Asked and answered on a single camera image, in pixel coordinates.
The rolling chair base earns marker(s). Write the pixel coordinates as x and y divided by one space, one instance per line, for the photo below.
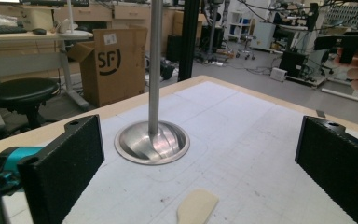
245 51

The metal stand with round base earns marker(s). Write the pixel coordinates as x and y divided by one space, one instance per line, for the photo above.
154 93

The black computer tower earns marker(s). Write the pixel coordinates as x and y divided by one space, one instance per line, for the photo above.
292 63

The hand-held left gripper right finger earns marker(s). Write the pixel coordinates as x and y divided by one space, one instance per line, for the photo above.
338 161

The black round stool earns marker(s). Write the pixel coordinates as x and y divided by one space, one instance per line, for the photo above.
20 93

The white grid mat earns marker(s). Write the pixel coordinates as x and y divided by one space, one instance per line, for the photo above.
230 140

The beige flat piece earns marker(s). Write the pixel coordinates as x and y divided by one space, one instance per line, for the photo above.
196 207

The white shelf unit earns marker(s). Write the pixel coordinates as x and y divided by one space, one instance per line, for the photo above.
239 26

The clear plastic bag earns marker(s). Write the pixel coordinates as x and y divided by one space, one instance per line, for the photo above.
4 20

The small white box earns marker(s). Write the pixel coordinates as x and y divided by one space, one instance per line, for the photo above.
278 74

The brown cardboard box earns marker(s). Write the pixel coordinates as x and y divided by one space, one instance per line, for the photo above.
118 68

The beige desktop box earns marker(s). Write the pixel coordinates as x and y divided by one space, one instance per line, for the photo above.
38 18

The white desk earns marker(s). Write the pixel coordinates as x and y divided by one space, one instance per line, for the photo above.
18 62

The black computer mouse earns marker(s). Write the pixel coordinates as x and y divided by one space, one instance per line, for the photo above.
39 31

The black tape piece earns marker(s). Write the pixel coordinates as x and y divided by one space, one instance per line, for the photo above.
320 113

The black upright post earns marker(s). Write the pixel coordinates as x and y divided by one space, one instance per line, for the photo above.
188 40

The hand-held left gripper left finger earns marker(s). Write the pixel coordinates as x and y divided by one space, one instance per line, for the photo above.
65 168

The black keyboard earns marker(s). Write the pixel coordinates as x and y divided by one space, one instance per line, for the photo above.
3 30

